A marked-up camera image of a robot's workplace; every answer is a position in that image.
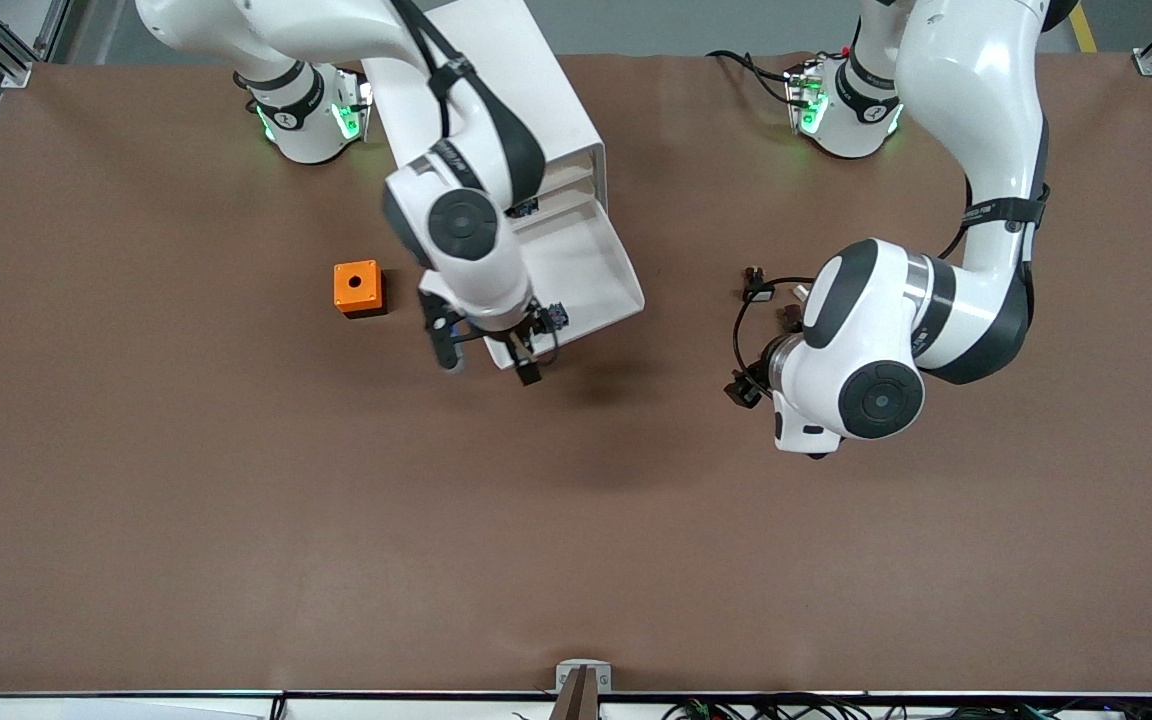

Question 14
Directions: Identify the black arm base cable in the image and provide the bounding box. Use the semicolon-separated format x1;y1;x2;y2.
706;48;802;106

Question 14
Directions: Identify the white table edge frame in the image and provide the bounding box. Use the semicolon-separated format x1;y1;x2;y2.
0;688;1152;720

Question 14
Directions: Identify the white plastic drawer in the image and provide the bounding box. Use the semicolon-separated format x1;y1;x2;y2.
536;163;594;193
511;186;597;221
484;195;646;372

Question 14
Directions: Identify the orange button enclosure box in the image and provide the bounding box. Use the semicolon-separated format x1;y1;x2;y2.
333;260;388;320

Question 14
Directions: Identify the black cable bundle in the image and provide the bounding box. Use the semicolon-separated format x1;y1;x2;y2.
661;695;1152;720

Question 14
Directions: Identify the brown camera support bar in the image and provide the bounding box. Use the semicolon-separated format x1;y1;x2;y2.
548;667;600;720

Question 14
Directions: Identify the brown paper table cover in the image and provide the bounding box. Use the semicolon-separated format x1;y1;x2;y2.
0;50;1152;696

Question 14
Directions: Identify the grey metal mount bracket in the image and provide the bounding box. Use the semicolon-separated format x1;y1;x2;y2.
555;659;613;694

